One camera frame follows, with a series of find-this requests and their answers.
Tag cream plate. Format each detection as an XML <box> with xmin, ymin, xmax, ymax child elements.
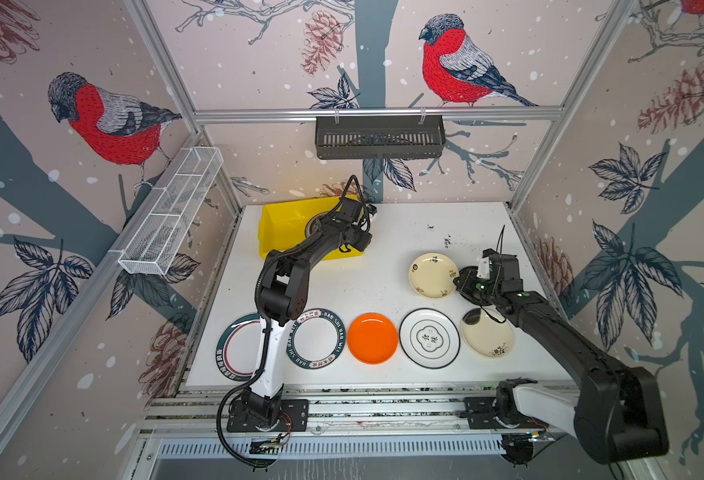
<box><xmin>408</xmin><ymin>253</ymin><xmax>459</xmax><ymax>299</ymax></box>
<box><xmin>460</xmin><ymin>308</ymin><xmax>515</xmax><ymax>358</ymax></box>

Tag small teal patterned plate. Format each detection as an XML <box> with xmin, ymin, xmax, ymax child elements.
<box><xmin>305</xmin><ymin>212</ymin><xmax>327</xmax><ymax>238</ymax></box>

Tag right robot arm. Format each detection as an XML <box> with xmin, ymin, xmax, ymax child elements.
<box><xmin>453</xmin><ymin>249</ymin><xmax>669</xmax><ymax>465</ymax></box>

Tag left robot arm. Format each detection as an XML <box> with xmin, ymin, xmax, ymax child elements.
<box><xmin>241</xmin><ymin>196</ymin><xmax>372</xmax><ymax>426</ymax></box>

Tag yellow plastic bin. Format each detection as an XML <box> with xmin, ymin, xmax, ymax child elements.
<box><xmin>258</xmin><ymin>194</ymin><xmax>363</xmax><ymax>262</ymax></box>

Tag white plate black clover pattern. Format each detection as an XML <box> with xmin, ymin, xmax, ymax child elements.
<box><xmin>399</xmin><ymin>308</ymin><xmax>461</xmax><ymax>370</ymax></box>

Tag black hanging basket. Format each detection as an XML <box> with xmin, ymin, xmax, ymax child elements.
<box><xmin>315</xmin><ymin>115</ymin><xmax>446</xmax><ymax>160</ymax></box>

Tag orange plate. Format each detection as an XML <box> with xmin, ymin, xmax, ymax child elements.
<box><xmin>347</xmin><ymin>313</ymin><xmax>399</xmax><ymax>365</ymax></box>

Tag white plate green lettered rim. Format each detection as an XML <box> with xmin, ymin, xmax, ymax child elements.
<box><xmin>286</xmin><ymin>308</ymin><xmax>346</xmax><ymax>370</ymax></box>

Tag white plate green red rim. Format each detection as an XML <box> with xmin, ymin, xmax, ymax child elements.
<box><xmin>215</xmin><ymin>313</ymin><xmax>261</xmax><ymax>382</ymax></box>

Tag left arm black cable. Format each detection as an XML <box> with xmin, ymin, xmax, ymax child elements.
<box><xmin>215</xmin><ymin>317</ymin><xmax>281</xmax><ymax>470</ymax></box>

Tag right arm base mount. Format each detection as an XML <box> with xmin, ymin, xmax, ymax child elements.
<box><xmin>461</xmin><ymin>396</ymin><xmax>527</xmax><ymax>430</ymax></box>

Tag aluminium frame crossbar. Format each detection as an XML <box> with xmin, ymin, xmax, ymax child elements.
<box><xmin>193</xmin><ymin>106</ymin><xmax>565</xmax><ymax>125</ymax></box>

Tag aluminium rail base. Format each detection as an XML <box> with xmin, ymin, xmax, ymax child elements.
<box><xmin>135</xmin><ymin>383</ymin><xmax>569</xmax><ymax>460</ymax></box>

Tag white wire mesh basket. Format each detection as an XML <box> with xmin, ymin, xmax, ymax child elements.
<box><xmin>118</xmin><ymin>146</ymin><xmax>223</xmax><ymax>276</ymax></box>

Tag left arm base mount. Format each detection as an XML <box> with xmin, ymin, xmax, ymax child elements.
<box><xmin>226</xmin><ymin>399</ymin><xmax>309</xmax><ymax>433</ymax></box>

